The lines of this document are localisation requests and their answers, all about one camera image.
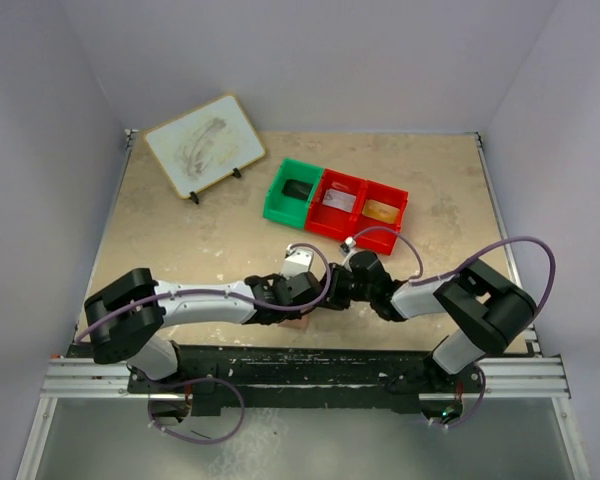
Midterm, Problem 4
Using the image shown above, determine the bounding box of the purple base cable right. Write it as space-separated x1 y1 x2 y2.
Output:
427 367 487 431

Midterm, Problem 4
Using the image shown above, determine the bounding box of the aluminium corner rail right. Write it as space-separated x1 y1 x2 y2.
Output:
469 131 539 356

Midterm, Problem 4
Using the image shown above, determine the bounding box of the red bin middle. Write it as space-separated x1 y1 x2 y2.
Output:
305 169 367 240

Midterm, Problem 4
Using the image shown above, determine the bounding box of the brown leather card holder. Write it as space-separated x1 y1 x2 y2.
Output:
279 315 310 331

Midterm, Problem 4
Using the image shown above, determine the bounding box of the silver card in bin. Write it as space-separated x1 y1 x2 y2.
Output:
322 189 356 213

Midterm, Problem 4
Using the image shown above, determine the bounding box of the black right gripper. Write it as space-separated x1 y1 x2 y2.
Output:
311 263 374 311

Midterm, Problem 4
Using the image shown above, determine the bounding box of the green plastic bin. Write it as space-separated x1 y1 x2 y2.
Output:
263 158 324 229

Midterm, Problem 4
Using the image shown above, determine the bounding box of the red bin right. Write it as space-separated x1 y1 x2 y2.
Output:
354 181 408 255

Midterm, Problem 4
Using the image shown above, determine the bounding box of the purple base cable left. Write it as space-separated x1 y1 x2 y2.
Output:
147 375 246 444

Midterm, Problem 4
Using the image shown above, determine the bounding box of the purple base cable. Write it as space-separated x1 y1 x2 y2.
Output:
147 375 246 444
427 367 487 431

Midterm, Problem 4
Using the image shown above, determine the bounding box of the gold card in bin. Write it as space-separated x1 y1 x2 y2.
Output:
362 199 400 224

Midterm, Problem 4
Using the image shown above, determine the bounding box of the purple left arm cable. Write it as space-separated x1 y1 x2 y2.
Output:
74 242 334 346

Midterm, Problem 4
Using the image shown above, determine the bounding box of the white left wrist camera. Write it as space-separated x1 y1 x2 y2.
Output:
280 246 314 278

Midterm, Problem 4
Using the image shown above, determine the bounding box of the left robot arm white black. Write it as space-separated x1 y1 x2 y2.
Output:
75 268 325 392

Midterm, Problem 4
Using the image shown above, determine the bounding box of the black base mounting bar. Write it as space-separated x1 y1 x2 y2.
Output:
128 345 486 421

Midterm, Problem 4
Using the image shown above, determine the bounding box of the red bin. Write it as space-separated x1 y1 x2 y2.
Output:
305 169 367 240
354 181 408 255

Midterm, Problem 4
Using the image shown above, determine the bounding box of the aluminium front frame rail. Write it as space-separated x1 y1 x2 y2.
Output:
39 353 574 400

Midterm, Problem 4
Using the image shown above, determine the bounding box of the white board wooden frame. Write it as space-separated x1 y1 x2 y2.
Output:
144 94 266 200

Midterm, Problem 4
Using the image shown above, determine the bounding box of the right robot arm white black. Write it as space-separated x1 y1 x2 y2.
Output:
319 251 537 391

